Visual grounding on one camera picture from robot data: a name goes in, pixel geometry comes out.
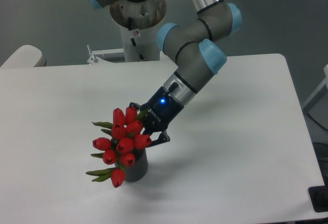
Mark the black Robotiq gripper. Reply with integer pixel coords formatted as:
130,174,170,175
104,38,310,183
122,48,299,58
129,82,184,147

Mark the red tulip bouquet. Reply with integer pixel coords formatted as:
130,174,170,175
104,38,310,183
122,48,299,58
86,107,152,182

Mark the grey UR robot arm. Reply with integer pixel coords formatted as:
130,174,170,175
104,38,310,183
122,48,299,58
88,0,242,146

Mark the dark grey ribbed vase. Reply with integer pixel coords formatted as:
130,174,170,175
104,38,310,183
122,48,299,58
111,149,148,188

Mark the white chair armrest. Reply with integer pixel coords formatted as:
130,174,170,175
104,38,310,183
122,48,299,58
1,45,47,69

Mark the white furniture at right edge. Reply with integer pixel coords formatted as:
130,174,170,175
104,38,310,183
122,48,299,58
301,64,328,130

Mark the black clamp at table edge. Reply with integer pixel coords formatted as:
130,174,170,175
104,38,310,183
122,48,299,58
308,186,327,213

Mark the white pedestal base frame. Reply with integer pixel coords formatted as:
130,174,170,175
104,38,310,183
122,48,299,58
88,37,179,64

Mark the black cable on pedestal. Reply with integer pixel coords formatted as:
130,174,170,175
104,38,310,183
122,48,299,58
130,37,146,62

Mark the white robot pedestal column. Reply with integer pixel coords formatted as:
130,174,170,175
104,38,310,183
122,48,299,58
110,0,167,62

